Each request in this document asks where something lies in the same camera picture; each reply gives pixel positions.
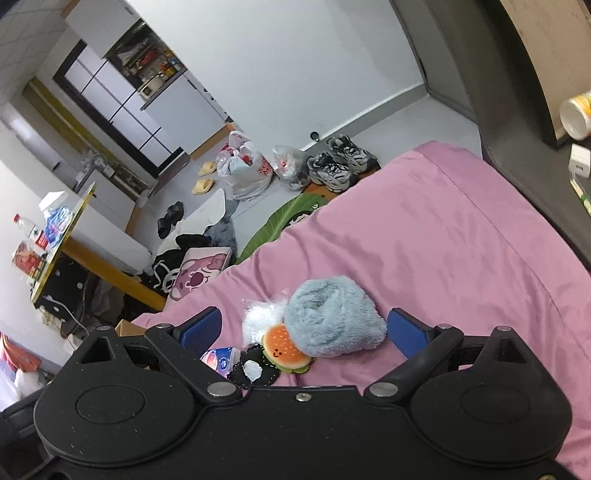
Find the black slipper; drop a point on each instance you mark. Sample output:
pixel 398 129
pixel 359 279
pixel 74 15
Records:
pixel 163 227
pixel 175 212

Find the hamburger plush toy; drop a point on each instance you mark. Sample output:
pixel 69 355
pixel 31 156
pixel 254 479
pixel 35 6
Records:
pixel 281 351

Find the green leaf cartoon rug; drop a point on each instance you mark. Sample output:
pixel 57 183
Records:
pixel 295 210

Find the white floor mat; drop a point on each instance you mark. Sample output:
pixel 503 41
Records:
pixel 207 215

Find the left grey sneaker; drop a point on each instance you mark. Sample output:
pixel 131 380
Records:
pixel 324 170

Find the blue snack bag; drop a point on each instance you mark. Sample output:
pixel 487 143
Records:
pixel 57 221

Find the yellow edged table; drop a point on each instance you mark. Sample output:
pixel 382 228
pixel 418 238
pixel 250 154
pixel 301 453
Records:
pixel 93 263

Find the black pouch with white label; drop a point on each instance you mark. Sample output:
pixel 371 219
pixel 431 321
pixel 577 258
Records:
pixel 253 369

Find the pink bed sheet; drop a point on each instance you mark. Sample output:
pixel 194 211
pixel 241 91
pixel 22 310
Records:
pixel 440 234

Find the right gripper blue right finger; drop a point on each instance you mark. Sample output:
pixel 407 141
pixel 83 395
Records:
pixel 407 333

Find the grey fluffy plush pouch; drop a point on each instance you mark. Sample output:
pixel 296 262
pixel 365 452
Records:
pixel 331 317

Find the white fluffy stuffing bag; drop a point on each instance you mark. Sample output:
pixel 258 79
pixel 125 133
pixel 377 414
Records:
pixel 261 315

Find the grey fuzzy rug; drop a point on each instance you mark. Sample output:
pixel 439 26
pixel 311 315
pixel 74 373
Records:
pixel 222 235

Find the red snack package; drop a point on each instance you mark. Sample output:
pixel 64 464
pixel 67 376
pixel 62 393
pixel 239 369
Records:
pixel 29 260

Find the blue tissue pack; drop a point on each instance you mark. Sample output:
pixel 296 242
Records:
pixel 221 360

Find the black and white tote bag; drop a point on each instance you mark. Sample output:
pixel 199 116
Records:
pixel 165 266

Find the grey sneaker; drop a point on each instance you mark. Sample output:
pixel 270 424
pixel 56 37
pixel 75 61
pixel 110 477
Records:
pixel 359 160
pixel 324 170

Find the grey wardrobe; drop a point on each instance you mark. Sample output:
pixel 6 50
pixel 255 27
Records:
pixel 473 61

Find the left yellow slipper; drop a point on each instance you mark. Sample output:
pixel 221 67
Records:
pixel 202 186

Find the right black slipper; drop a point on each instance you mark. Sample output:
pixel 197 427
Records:
pixel 175 212

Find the yellow slipper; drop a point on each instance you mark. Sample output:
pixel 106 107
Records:
pixel 207 168
pixel 202 186

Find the white kitchen cabinet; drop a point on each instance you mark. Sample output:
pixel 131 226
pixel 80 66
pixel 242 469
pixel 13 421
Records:
pixel 186 112

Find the water bottle red label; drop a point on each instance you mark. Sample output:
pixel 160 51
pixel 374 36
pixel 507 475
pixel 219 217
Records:
pixel 34 234

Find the brown cardboard box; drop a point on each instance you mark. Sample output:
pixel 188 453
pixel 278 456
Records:
pixel 125 329

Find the right yellow slipper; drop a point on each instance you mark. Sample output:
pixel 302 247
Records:
pixel 207 168

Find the left black slipper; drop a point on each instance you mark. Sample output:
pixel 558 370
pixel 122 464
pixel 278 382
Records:
pixel 163 227

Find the right grey sneaker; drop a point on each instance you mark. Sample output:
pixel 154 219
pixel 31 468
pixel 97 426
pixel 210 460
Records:
pixel 359 160

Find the pink bear cushion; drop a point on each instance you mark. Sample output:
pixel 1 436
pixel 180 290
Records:
pixel 198 267

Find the white charger block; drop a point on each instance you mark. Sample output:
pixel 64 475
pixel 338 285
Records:
pixel 580 161

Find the large white plastic bag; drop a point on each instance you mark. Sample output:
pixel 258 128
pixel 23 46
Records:
pixel 242 167

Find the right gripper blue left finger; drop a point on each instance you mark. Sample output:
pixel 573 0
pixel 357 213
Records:
pixel 198 333

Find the black polka dot garment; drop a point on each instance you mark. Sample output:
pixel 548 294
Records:
pixel 68 289

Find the small clear plastic bag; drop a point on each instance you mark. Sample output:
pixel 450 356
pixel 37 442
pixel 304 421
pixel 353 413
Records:
pixel 290 165

